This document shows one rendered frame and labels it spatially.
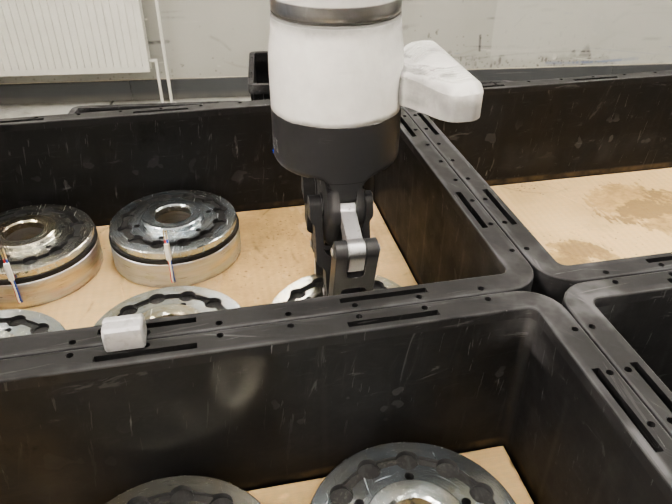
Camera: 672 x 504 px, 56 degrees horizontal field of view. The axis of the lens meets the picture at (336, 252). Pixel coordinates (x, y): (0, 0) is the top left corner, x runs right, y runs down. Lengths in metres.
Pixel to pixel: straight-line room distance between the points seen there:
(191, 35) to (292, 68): 2.96
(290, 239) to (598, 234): 0.27
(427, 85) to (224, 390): 0.19
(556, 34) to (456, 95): 3.24
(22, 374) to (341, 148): 0.19
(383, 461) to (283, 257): 0.24
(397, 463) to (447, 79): 0.20
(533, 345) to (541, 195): 0.33
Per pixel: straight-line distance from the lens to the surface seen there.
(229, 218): 0.52
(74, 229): 0.55
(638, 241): 0.60
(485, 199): 0.41
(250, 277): 0.50
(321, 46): 0.33
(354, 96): 0.33
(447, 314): 0.31
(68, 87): 3.47
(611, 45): 3.73
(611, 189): 0.68
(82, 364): 0.30
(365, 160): 0.35
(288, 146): 0.35
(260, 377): 0.30
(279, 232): 0.56
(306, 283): 0.44
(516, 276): 0.34
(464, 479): 0.33
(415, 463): 0.34
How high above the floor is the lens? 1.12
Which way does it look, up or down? 34 degrees down
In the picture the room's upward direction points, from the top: straight up
